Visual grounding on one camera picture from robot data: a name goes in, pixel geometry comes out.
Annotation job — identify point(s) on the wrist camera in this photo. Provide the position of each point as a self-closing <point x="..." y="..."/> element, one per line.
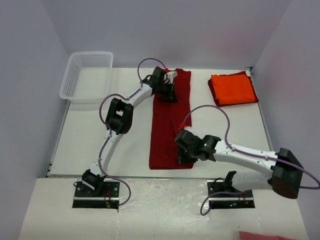
<point x="184" y="126"/>
<point x="169" y="76"/>

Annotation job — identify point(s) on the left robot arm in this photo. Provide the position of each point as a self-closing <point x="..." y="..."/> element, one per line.
<point x="116" y="113"/>

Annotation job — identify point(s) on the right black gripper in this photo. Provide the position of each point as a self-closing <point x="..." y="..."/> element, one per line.
<point x="182" y="159"/>

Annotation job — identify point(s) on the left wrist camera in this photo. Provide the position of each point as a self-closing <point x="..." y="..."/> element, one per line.
<point x="169" y="76"/>

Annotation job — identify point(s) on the dark red t shirt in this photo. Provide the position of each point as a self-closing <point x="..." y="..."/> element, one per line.
<point x="252" y="98"/>
<point x="166" y="120"/>

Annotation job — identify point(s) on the folded dark red t shirt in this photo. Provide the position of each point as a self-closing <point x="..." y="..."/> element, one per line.
<point x="252" y="98"/>

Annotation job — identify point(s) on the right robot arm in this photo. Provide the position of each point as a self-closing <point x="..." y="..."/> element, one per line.
<point x="278" y="171"/>

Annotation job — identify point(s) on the folded orange t shirt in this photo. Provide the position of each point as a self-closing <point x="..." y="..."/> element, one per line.
<point x="231" y="87"/>

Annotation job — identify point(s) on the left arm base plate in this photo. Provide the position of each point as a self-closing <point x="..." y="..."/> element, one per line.
<point x="106" y="197"/>

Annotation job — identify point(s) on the white plastic basket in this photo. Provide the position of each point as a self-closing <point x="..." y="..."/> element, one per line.
<point x="87" y="77"/>

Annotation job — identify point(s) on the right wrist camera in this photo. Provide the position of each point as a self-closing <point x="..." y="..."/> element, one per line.
<point x="184" y="126"/>

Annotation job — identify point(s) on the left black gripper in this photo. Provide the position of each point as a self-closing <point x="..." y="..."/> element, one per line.
<point x="170" y="96"/>

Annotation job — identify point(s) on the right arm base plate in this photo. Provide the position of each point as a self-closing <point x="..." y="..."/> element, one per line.
<point x="225" y="201"/>

